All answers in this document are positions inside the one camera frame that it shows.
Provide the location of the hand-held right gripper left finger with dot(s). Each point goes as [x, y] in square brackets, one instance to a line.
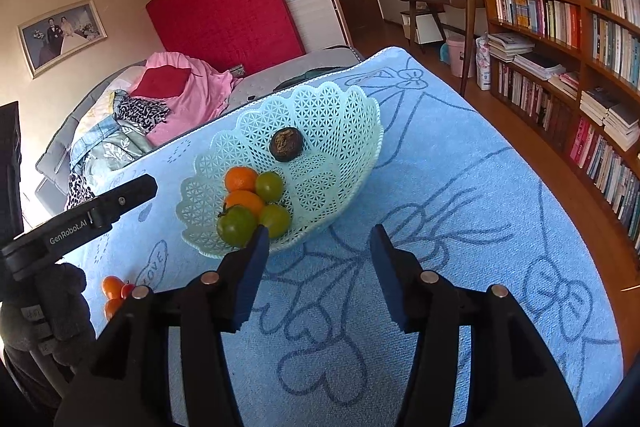
[250, 287]

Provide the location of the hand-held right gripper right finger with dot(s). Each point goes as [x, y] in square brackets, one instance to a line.
[387, 282]

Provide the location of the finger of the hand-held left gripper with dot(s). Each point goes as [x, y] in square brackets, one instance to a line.
[130, 194]

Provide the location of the large green tomato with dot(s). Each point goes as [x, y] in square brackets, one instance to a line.
[236, 227]

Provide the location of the green tomato with stem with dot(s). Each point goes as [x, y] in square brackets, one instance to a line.
[275, 220]

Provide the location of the orange mandarin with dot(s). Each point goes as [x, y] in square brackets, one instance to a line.
[245, 203]
[240, 180]

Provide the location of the small green tomato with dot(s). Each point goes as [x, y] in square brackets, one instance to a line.
[269, 185]

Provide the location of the dark brown round fruit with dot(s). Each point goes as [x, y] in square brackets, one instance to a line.
[286, 145]

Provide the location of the light blue plastic basket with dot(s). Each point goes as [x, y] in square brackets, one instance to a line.
[325, 147]

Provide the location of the person's left forearm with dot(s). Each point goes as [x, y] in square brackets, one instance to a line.
[30, 382]

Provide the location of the person's left hand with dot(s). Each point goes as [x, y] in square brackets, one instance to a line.
[45, 307]

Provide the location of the green floral quilt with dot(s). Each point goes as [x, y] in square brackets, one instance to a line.
[117, 152]

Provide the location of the denim garment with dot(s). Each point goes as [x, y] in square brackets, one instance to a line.
[97, 134]

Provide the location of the large orange tomato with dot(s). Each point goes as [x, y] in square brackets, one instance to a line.
[112, 287]

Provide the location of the dark panel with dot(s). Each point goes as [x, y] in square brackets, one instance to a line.
[10, 167]

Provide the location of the leopard print cloth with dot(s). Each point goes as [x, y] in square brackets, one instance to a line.
[142, 109]

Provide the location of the red cherry tomato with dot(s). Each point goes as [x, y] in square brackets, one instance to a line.
[128, 290]

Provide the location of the blue printed blanket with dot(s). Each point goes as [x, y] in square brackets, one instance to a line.
[475, 207]

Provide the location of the pink garment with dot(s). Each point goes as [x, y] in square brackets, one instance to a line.
[200, 102]

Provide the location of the red pillow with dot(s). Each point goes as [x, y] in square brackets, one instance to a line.
[160, 82]

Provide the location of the grey sofa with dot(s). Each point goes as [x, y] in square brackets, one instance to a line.
[280, 77]

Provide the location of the red mattress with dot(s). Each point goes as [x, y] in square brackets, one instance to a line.
[225, 7]

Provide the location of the pink plastic bin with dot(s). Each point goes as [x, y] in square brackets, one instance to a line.
[456, 56]

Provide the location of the white printed bag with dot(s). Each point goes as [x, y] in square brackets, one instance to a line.
[483, 62]

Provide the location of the white box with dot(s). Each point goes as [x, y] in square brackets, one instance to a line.
[425, 28]

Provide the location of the wooden bookshelf with books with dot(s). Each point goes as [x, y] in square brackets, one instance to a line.
[575, 57]

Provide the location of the framed wall photo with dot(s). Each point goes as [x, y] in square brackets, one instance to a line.
[60, 34]

